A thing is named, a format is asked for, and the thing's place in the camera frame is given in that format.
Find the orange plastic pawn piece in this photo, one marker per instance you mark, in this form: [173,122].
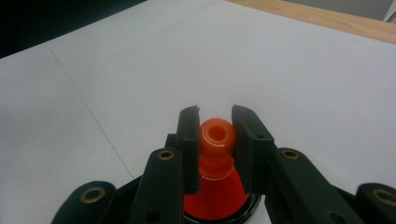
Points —
[217,137]

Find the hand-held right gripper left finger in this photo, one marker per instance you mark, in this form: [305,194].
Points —
[190,149]

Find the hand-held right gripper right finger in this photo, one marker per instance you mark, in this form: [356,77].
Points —
[249,149]

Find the red round dish black rim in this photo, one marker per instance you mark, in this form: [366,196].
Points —
[218,202]

